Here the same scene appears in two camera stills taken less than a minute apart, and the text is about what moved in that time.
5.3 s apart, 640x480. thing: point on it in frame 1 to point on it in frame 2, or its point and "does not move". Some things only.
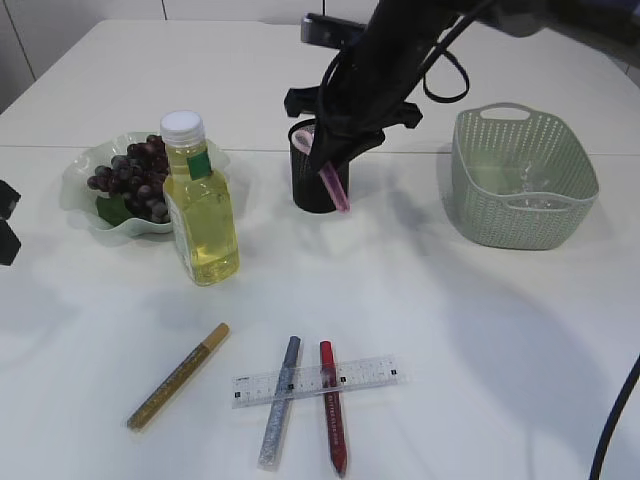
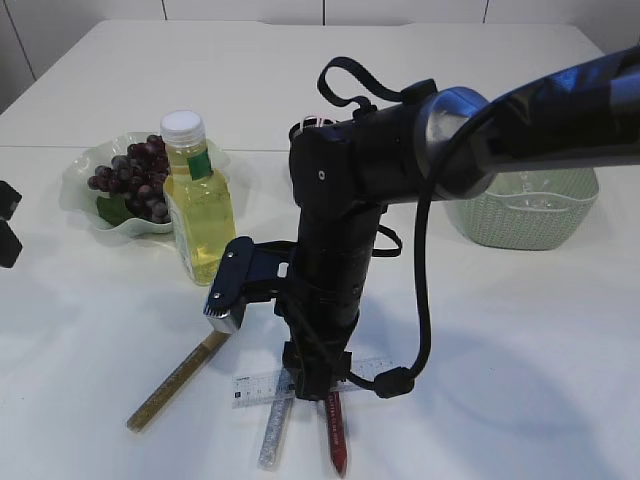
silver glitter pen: x=271 y=450 does not move
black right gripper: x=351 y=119 to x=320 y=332
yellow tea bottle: x=199 y=201 does not move
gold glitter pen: x=177 y=378 does not move
